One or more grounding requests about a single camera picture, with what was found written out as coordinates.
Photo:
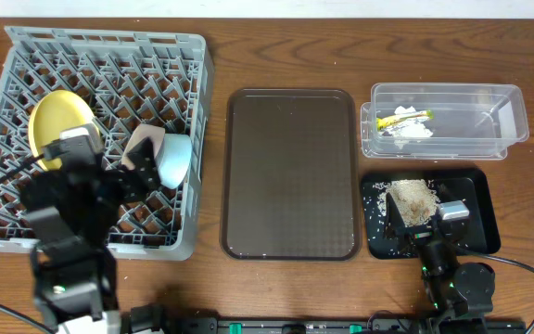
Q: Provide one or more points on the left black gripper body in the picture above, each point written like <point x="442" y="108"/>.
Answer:
<point x="121" y="181"/>

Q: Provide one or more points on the yellow round plate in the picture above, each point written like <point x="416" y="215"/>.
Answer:
<point x="56" y="112"/>

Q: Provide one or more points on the light blue round bowl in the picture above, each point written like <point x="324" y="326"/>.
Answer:
<point x="173" y="159"/>

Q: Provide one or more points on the green orange snack wrapper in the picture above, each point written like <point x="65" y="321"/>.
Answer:
<point x="383" y="123"/>

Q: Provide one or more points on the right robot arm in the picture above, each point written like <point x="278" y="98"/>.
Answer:
<point x="460" y="292"/>

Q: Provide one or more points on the rice food scraps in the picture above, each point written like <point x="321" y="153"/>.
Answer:
<point x="416" y="200"/>

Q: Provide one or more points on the pink round bowl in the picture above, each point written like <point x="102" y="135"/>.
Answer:
<point x="141" y="132"/>

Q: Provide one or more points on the dark brown serving tray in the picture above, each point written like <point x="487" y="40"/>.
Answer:
<point x="290" y="185"/>

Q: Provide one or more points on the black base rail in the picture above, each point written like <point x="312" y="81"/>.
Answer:
<point x="295" y="326"/>

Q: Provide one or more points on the black waste tray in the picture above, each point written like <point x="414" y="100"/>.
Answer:
<point x="467" y="184"/>

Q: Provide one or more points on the crumpled white tissue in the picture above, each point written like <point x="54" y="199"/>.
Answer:
<point x="406" y="130"/>

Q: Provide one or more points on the grey plastic dish rack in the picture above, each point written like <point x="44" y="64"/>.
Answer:
<point x="126" y="78"/>

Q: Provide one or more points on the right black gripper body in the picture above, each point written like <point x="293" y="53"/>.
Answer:
<point x="415" y="233"/>

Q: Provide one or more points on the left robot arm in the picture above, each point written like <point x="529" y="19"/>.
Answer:
<point x="70" y="211"/>

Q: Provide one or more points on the clear plastic waste bin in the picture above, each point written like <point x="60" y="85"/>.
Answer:
<point x="472" y="121"/>

